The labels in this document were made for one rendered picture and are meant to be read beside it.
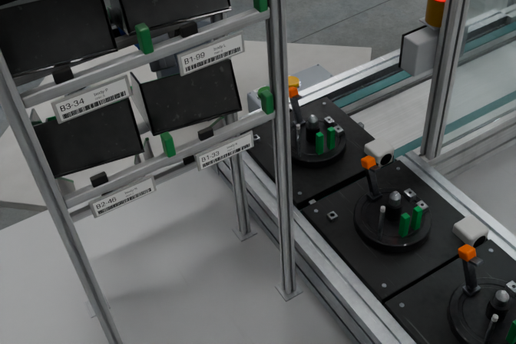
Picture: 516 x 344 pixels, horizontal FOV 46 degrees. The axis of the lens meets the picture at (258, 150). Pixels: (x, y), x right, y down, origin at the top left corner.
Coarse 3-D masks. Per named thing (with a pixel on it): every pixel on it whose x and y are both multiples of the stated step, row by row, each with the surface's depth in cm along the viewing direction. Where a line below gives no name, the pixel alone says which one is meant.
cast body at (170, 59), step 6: (162, 36) 102; (168, 36) 102; (156, 42) 102; (162, 60) 100; (168, 60) 102; (174, 60) 102; (150, 66) 102; (156, 66) 102; (162, 66) 100; (168, 66) 102; (174, 66) 104
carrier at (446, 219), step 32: (352, 192) 118; (384, 192) 115; (416, 192) 117; (320, 224) 113; (352, 224) 113; (384, 224) 110; (416, 224) 107; (448, 224) 111; (480, 224) 108; (352, 256) 107; (384, 256) 107; (416, 256) 106; (448, 256) 106; (384, 288) 102
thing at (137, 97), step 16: (224, 64) 84; (160, 80) 81; (176, 80) 82; (192, 80) 83; (208, 80) 83; (224, 80) 84; (144, 96) 81; (160, 96) 82; (176, 96) 83; (192, 96) 83; (208, 96) 84; (224, 96) 85; (144, 112) 85; (160, 112) 83; (176, 112) 83; (192, 112) 84; (208, 112) 85; (224, 112) 85; (160, 128) 83; (176, 128) 84
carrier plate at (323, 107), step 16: (304, 112) 137; (320, 112) 137; (336, 112) 136; (256, 128) 134; (272, 128) 134; (352, 128) 132; (256, 144) 130; (272, 144) 130; (352, 144) 128; (256, 160) 127; (272, 160) 126; (352, 160) 125; (272, 176) 123; (304, 176) 122; (320, 176) 122; (336, 176) 122; (352, 176) 122; (304, 192) 119; (320, 192) 119
